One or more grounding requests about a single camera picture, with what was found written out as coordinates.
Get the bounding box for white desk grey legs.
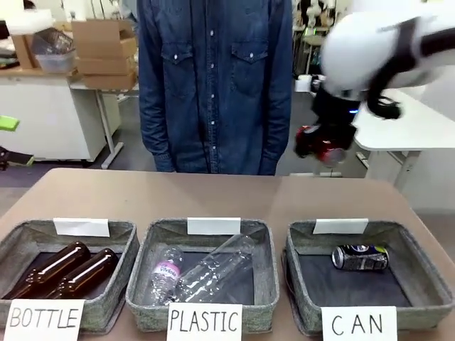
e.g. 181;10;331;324
69;80;141;170

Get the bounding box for grey fabric basket plastic label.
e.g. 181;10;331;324
125;217;281;332

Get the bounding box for green flat object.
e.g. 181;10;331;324
0;114;21;133

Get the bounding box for crushed red can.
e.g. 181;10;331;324
294;124;348;166

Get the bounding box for black and green device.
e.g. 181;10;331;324
0;146;36;168

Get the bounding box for small clear bottle pink label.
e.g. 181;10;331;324
150;244;186;307

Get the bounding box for grey fabric basket bottle label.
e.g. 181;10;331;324
0;219;140;333

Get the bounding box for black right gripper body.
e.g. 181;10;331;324
311;87;358;151

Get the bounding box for white cabinet wooden top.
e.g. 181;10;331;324
0;67;108;163

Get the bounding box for white paper sign BOTTLE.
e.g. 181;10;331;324
2;298;86;341

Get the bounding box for blank white card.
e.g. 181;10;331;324
312;217;370;235
186;217;242;236
52;217;110;238

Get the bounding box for clear plastic bin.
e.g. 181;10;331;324
34;51;77;73

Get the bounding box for crushed black can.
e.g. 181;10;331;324
331;244;390;274

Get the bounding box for open cardboard box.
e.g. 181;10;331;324
70;18;138;60

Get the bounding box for white foam block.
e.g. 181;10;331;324
9;8;55;36

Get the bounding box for white paper sign CAN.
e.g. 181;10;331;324
321;305;398;341

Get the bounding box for white paper sign PLASTIC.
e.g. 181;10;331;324
166;302;244;341

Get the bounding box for black cable sleeve with strap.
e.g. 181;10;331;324
365;16;455;121

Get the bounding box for white table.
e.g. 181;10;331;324
350;87;455;195

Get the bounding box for black mesh basket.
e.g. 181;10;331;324
31;27;75;56

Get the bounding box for grey fabric basket can label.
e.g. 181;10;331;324
282;219;454;335

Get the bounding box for brown glass bottle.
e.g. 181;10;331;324
1;241;92;300
53;247;120;300

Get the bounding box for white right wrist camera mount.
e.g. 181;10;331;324
294;73;323;94

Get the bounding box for tall cardboard box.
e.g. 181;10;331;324
10;33;38;69

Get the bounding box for large clear plastic bottle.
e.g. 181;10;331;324
173;233;257;305

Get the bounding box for person in denim shirt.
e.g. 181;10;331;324
136;0;294;177

